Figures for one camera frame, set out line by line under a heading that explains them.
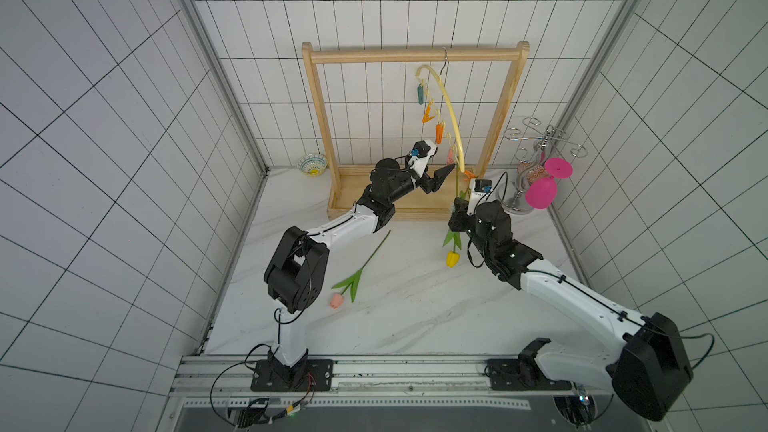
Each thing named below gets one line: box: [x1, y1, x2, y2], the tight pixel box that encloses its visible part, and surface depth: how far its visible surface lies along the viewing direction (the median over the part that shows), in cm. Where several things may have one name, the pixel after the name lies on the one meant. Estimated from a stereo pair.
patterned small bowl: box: [298, 153, 328, 177], surface depth 120 cm
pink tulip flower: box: [330, 230, 391, 309], surface depth 89 cm
